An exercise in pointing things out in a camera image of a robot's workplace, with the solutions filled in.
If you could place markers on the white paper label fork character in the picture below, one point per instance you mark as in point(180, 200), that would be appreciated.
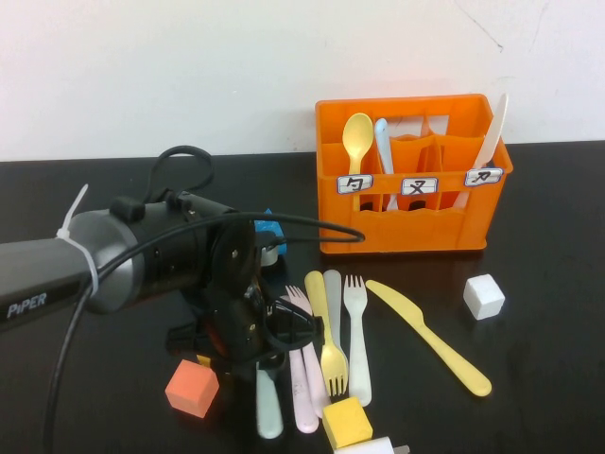
point(419, 186)

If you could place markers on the white zip tie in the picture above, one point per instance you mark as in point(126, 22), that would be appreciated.
point(75, 246)

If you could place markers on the pale green plastic spoon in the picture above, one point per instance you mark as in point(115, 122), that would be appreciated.
point(269, 411)

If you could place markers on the pink plastic fork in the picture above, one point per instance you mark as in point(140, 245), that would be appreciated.
point(316, 383)

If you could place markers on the pink plastic spoon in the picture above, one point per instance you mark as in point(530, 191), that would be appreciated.
point(302, 406)

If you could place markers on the white plastic fork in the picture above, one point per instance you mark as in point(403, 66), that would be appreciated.
point(357, 350)

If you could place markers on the blue cone cup clear base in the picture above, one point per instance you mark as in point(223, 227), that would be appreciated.
point(271, 231)

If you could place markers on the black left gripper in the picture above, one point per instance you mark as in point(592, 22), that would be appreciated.
point(236, 321)

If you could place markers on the white paper label knife character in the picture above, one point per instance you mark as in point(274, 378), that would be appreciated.
point(483, 177)

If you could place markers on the white paper label spoon character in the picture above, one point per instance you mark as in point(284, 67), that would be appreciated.
point(354, 184)

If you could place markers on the yellow plastic spoon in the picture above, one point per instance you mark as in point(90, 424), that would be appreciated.
point(357, 134)

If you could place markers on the white foam cube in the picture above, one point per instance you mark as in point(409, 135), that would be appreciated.
point(482, 298)

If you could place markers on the yellow plastic fork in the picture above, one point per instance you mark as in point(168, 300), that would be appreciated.
point(316, 302)

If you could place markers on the orange foam cube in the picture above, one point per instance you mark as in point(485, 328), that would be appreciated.
point(191, 388)

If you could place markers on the yellow foam cube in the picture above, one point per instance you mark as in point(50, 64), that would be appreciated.
point(346, 421)
point(203, 361)

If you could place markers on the yellow plastic knife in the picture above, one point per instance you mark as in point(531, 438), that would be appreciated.
point(406, 312)

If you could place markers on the white plug adapter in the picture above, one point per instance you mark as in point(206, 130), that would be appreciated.
point(373, 447)

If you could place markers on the orange plastic cutlery holder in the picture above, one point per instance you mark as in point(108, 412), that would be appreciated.
point(402, 236)

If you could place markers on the grey translucent plastic knife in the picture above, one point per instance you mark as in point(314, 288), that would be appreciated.
point(333, 293)

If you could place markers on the light blue plastic utensil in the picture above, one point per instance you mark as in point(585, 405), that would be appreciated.
point(385, 151)

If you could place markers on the white plastic knife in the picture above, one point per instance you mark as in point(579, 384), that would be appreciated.
point(494, 132)

